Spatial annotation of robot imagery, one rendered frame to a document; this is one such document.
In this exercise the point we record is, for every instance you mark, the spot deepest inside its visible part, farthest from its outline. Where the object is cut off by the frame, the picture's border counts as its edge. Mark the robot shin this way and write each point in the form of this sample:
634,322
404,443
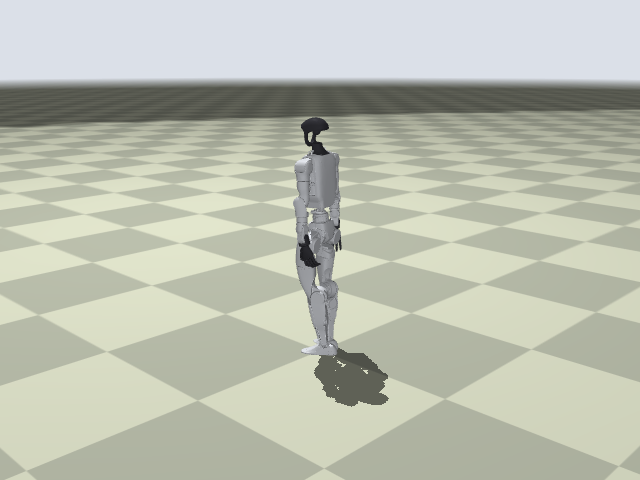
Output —
319,314
332,309

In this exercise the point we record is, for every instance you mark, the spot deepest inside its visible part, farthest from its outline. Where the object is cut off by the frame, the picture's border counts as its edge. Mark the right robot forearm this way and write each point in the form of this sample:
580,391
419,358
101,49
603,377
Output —
334,210

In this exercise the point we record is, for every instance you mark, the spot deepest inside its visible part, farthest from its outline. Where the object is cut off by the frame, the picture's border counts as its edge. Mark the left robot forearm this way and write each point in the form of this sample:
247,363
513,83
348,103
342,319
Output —
301,219

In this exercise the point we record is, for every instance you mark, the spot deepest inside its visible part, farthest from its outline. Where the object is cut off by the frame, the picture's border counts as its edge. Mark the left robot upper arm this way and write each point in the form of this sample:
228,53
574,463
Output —
303,169

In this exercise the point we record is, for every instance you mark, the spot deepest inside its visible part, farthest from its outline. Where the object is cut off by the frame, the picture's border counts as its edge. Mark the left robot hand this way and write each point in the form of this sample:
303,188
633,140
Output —
306,253

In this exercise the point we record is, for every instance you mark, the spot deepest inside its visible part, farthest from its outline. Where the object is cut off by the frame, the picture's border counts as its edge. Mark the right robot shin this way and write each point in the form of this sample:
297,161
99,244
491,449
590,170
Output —
332,309

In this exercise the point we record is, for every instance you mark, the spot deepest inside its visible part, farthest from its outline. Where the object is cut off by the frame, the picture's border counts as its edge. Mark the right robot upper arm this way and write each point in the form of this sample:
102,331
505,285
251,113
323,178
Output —
337,172

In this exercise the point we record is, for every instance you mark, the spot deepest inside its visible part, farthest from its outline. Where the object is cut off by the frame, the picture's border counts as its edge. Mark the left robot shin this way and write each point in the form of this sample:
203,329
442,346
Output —
319,314

